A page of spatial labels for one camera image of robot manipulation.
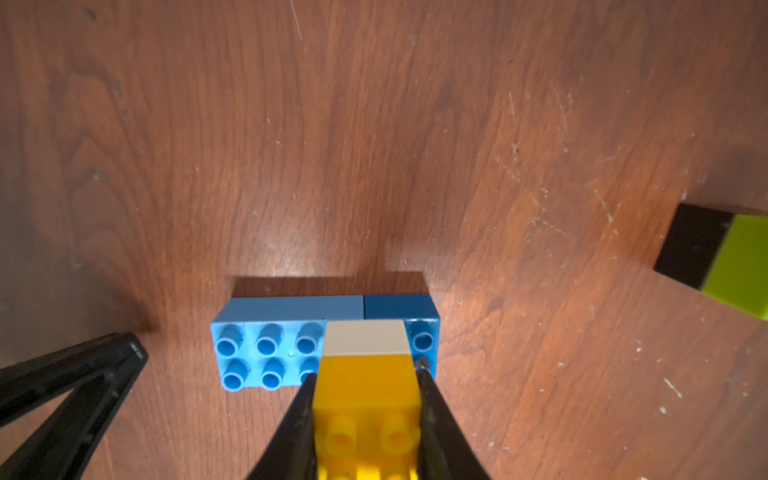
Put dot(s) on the green lego brick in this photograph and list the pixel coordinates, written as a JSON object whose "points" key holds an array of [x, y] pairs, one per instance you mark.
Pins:
{"points": [[738, 274]]}

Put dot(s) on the dark blue lego brick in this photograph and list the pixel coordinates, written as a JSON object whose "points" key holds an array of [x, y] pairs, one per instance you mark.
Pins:
{"points": [[420, 316]]}

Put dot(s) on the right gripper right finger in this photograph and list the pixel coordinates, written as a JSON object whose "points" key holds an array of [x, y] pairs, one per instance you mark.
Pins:
{"points": [[444, 452]]}

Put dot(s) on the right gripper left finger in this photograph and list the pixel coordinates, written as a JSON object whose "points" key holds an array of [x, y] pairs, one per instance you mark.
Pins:
{"points": [[291, 452]]}

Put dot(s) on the yellow lego brick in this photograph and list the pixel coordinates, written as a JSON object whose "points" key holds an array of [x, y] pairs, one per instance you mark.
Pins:
{"points": [[366, 415]]}

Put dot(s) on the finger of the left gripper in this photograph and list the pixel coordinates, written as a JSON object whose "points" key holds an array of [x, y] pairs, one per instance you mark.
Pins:
{"points": [[63, 445], [111, 363]]}

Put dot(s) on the light blue long lego brick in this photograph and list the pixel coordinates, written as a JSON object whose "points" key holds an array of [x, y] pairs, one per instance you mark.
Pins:
{"points": [[275, 342]]}

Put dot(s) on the black lego brick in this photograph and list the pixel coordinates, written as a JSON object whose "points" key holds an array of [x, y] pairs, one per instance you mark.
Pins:
{"points": [[692, 243]]}

